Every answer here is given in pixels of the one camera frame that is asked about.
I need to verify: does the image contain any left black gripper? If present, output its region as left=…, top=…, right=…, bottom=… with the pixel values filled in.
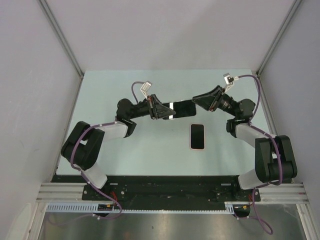
left=128, top=94, right=176, bottom=120

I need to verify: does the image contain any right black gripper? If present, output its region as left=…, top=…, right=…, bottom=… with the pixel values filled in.
left=192, top=85, right=238, bottom=118

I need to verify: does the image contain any black phone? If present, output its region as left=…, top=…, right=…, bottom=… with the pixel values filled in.
left=163, top=100, right=197, bottom=120

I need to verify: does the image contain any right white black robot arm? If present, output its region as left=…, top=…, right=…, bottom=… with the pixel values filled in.
left=192, top=85, right=298, bottom=201

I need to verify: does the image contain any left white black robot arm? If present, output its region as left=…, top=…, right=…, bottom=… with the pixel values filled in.
left=60, top=94, right=176, bottom=200

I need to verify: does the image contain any pink cased phone on table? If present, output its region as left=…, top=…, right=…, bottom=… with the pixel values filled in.
left=190, top=123, right=205, bottom=150

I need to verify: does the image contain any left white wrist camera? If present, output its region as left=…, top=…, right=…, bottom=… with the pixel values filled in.
left=140, top=81, right=152, bottom=100

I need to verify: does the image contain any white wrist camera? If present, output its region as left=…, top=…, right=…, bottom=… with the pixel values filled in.
left=140, top=81, right=152, bottom=100
left=223, top=73, right=239, bottom=93

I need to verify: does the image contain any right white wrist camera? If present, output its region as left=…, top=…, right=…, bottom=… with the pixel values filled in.
left=223, top=73, right=239, bottom=93

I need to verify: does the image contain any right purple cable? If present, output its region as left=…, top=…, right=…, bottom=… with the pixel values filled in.
left=233, top=74, right=285, bottom=236

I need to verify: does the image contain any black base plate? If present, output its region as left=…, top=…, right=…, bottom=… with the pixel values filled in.
left=52, top=174, right=274, bottom=203

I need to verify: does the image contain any right aluminium corner post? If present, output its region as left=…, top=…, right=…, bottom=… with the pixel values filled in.
left=255, top=0, right=304, bottom=77

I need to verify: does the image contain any aluminium corner post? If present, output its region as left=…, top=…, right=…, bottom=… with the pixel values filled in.
left=255, top=0, right=304, bottom=77
left=37, top=0, right=84, bottom=79

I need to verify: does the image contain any white slotted cable duct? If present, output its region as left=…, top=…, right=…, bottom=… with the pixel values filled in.
left=46, top=202, right=234, bottom=215

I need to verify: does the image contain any aluminium frame rail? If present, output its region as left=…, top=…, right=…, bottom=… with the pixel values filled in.
left=36, top=182, right=309, bottom=204

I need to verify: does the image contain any left aluminium corner post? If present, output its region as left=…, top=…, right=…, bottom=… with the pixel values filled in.
left=37, top=0, right=84, bottom=79

